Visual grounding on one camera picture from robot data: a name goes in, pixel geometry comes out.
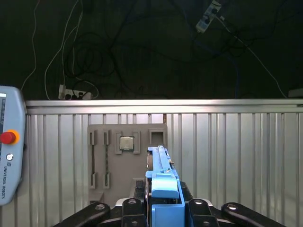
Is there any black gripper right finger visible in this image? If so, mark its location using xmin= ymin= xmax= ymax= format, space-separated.
xmin=179 ymin=181 xmax=282 ymax=227

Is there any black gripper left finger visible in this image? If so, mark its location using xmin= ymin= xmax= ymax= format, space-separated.
xmin=53 ymin=179 xmax=146 ymax=227

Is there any hard disk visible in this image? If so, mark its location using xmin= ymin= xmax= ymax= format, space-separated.
xmin=144 ymin=145 xmax=187 ymax=227

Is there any grey parts rack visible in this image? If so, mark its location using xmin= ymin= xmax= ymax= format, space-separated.
xmin=87 ymin=122 xmax=169 ymax=206

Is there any dark RAM stick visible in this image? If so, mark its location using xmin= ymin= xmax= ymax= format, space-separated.
xmin=104 ymin=138 xmax=109 ymax=187

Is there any silver CPU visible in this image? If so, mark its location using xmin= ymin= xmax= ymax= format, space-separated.
xmin=119 ymin=136 xmax=134 ymax=151

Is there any white power strip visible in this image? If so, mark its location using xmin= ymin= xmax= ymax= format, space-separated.
xmin=195 ymin=0 xmax=223 ymax=33
xmin=58 ymin=84 xmax=93 ymax=100

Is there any pale blue teach pendant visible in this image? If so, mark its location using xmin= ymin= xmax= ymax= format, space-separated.
xmin=0 ymin=85 xmax=27 ymax=206

